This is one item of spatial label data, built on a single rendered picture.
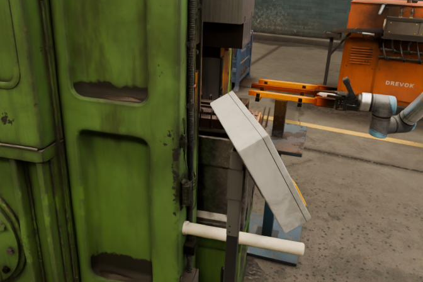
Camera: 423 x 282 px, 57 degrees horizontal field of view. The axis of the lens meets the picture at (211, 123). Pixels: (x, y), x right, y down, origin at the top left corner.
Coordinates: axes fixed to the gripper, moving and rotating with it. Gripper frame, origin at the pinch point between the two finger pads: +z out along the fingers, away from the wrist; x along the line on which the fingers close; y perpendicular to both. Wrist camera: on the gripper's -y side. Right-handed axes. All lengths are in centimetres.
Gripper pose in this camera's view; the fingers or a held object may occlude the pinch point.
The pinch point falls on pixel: (320, 92)
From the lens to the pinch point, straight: 208.7
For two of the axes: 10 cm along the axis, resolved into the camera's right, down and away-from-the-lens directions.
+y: -0.4, 9.3, 3.7
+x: 2.9, -3.5, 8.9
